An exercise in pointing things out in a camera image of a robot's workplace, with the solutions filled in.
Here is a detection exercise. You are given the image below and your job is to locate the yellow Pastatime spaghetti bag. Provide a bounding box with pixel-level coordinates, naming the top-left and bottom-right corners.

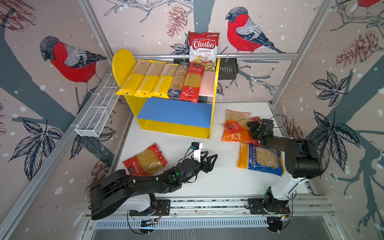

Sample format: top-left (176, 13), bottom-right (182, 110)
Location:
top-left (149, 64), bottom-right (179, 99)
top-left (116, 60), bottom-right (152, 96)
top-left (134, 61), bottom-right (166, 98)

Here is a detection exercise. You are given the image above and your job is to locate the blue spaghetti bag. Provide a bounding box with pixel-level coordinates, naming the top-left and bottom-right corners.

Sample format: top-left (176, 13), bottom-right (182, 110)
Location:
top-left (168, 62), bottom-right (190, 99)

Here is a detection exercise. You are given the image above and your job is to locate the blue orange pasta bag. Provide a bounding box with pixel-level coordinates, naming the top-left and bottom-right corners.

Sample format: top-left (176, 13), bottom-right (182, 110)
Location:
top-left (238, 143), bottom-right (285, 177)

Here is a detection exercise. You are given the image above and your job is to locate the white wire basket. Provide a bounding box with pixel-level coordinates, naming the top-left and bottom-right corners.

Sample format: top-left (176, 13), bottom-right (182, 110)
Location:
top-left (75, 74), bottom-right (119, 138)

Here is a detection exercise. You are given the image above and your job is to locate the black wall basket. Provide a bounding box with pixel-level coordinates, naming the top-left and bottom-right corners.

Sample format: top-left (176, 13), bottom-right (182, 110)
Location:
top-left (193, 57), bottom-right (239, 81)

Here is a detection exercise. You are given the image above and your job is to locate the red short pasta bag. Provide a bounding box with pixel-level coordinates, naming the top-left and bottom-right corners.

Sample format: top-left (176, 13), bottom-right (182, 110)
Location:
top-left (249, 132), bottom-right (262, 146)

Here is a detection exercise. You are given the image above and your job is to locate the orange macaroni bag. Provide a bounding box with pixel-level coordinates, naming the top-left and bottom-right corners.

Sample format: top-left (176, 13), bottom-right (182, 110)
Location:
top-left (222, 110), bottom-right (251, 143)

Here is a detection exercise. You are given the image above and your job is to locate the red spaghetti bag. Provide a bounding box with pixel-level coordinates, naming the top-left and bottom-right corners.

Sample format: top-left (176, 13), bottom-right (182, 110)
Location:
top-left (179, 63), bottom-right (205, 103)
top-left (223, 117), bottom-right (261, 134)

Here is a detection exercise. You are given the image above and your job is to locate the red macaroni bag left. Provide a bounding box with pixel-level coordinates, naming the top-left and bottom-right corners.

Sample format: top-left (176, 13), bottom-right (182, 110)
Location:
top-left (123, 143), bottom-right (168, 177)

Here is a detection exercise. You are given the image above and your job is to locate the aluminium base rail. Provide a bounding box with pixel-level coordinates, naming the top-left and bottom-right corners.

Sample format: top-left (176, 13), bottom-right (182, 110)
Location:
top-left (86, 194), bottom-right (335, 234)

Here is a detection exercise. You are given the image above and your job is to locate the Chuba cassava chips bag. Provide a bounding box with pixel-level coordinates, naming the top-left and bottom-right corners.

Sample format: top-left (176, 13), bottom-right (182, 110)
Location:
top-left (189, 32), bottom-right (220, 71)

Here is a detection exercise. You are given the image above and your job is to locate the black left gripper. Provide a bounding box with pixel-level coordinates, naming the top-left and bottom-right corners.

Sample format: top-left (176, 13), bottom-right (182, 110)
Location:
top-left (181, 150), bottom-right (218, 185)

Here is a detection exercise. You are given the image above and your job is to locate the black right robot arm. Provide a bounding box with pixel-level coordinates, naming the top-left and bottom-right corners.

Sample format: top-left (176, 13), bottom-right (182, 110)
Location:
top-left (238, 119), bottom-right (324, 214)

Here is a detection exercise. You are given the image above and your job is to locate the yellow pink blue shelf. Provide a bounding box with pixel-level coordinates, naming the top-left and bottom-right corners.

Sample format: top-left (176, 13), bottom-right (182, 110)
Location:
top-left (112, 49), bottom-right (219, 139)

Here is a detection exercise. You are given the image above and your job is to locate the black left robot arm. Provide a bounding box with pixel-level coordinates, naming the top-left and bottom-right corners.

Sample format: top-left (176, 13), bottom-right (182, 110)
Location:
top-left (89, 151), bottom-right (218, 220)

